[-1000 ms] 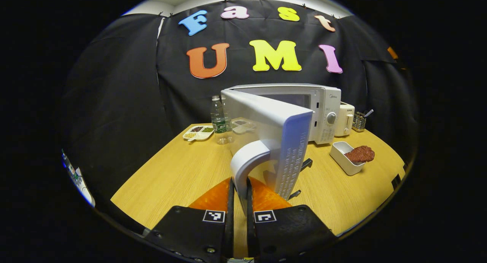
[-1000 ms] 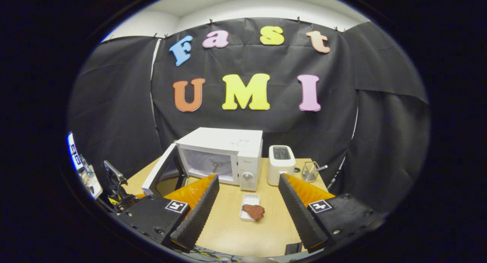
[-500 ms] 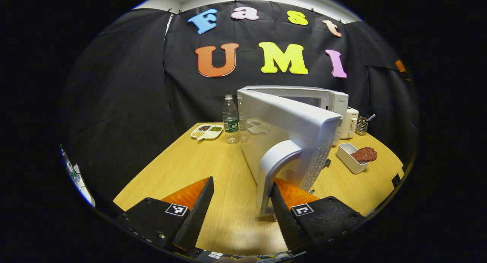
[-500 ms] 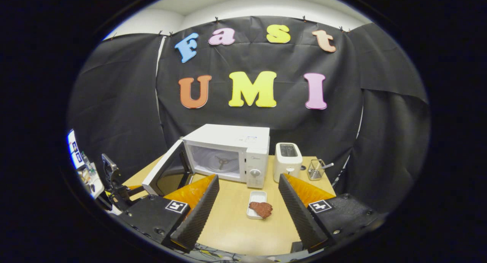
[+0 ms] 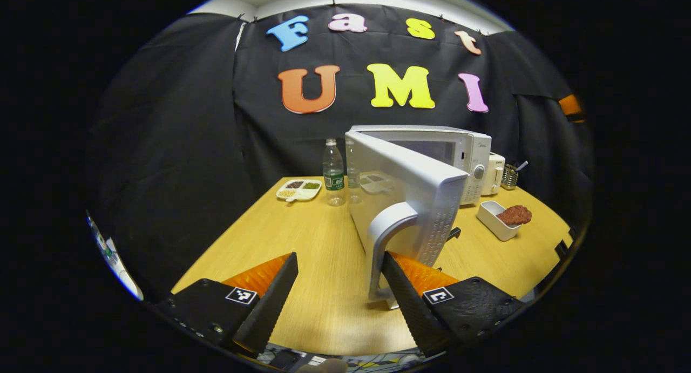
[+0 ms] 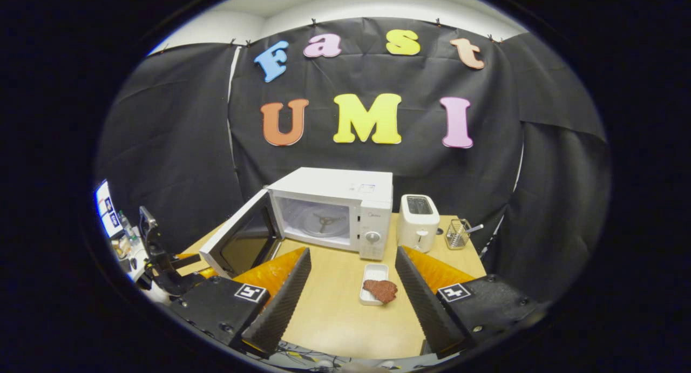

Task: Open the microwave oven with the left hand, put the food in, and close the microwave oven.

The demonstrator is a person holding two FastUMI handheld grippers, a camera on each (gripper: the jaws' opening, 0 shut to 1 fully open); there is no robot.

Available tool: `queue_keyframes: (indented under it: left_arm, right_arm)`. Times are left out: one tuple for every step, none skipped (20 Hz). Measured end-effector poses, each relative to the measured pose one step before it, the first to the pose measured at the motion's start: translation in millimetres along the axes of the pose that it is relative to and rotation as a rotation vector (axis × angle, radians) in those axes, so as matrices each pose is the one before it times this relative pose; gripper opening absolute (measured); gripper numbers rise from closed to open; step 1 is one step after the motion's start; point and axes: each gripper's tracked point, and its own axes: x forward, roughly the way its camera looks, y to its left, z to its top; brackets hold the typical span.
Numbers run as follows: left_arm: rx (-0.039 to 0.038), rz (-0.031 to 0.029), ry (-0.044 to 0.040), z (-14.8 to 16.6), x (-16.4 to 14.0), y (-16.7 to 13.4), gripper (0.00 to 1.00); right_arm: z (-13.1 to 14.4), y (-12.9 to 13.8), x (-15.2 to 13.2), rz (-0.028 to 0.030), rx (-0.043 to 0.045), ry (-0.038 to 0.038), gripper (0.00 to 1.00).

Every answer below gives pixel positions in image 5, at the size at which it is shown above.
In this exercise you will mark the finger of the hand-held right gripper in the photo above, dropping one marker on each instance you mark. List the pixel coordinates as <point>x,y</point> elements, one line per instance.
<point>571,106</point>

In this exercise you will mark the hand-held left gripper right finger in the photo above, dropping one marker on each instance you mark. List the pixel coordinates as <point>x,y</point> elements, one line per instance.
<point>410,303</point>

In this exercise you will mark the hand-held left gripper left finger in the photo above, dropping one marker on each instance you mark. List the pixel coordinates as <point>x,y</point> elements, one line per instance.
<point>270,308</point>

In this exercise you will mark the white microwave oven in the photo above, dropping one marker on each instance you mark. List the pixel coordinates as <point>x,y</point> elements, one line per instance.
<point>421,189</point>

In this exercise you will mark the brown meat piece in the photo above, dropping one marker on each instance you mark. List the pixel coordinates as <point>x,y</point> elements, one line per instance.
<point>515,215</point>

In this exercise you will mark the metal utensil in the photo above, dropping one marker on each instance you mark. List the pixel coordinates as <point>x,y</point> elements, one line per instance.
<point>522,165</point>

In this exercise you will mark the white toaster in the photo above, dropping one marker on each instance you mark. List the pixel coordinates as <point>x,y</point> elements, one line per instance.
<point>494,173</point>

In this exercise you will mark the white rectangular container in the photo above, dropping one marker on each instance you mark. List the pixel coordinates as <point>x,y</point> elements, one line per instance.
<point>494,224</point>

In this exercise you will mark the white divided plate with beans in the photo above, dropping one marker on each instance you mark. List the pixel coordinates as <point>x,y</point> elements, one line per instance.
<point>299,190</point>

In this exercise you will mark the clear plastic water bottle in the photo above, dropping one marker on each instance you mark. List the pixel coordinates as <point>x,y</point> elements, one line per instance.
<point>334,168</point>

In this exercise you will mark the black table bracket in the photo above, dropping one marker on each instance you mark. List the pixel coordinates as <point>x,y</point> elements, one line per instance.
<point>561,249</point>

